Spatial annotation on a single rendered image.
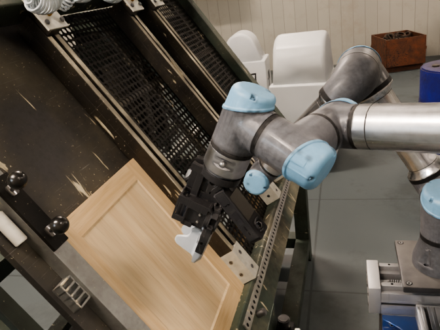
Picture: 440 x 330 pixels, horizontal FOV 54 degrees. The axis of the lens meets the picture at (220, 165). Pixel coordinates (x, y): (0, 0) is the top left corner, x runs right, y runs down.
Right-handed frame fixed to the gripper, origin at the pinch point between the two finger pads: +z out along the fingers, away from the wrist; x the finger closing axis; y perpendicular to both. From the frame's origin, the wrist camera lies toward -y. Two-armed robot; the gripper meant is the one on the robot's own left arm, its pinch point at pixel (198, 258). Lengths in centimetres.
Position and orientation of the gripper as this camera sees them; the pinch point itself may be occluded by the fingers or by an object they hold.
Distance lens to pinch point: 86.3
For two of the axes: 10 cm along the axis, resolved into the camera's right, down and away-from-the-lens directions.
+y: -9.1, -4.1, 0.9
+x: -2.7, 4.0, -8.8
